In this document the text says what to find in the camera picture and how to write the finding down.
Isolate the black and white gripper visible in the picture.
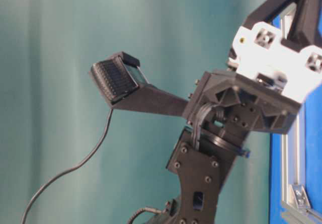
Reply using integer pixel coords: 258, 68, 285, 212
183, 22, 321, 134

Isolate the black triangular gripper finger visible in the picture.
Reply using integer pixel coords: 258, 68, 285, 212
243, 0, 321, 52

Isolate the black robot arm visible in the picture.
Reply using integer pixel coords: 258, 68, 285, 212
147, 0, 321, 223

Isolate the aluminium extrusion frame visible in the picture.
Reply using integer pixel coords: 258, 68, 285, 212
280, 3, 321, 223

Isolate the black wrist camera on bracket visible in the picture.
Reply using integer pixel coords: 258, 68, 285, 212
89, 51, 188, 117

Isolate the thin black camera cable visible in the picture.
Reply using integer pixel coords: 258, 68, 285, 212
21, 108, 114, 224

